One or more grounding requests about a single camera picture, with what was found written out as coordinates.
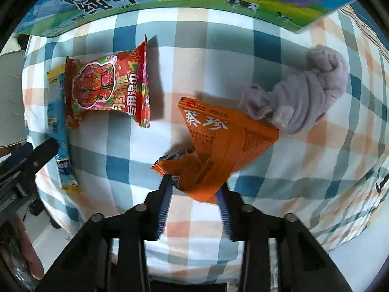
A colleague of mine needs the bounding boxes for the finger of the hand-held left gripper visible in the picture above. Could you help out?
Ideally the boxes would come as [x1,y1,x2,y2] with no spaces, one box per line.
[26,137,60,174]

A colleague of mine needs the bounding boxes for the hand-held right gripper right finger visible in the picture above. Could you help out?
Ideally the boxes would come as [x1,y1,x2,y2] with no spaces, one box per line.
[216,182,345,292]

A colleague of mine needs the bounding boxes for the blue long snack packet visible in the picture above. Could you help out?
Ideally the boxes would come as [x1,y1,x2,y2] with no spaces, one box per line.
[45,68,83,194]

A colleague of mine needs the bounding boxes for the person's left forearm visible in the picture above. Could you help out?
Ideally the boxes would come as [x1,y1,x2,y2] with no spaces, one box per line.
[12,214,45,283]

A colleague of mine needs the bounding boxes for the orange printed packet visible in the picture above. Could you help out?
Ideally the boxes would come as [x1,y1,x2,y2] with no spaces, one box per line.
[151,97,280,203]

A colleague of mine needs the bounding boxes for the checked bed sheet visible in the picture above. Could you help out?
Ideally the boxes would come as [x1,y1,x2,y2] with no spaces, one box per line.
[21,6,389,282]

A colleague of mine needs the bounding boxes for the printed milk carton box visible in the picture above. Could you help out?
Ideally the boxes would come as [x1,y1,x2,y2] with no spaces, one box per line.
[13,0,357,39]

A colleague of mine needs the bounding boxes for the red floral wet wipes packet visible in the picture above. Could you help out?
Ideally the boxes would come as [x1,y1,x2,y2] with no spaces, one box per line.
[64,35,151,129]

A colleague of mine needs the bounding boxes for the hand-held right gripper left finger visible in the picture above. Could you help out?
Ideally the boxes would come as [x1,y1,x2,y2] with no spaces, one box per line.
[36,174,174,292]

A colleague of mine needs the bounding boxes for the purple fluffy towel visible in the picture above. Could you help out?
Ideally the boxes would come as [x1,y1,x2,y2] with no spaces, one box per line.
[238,44,350,134]

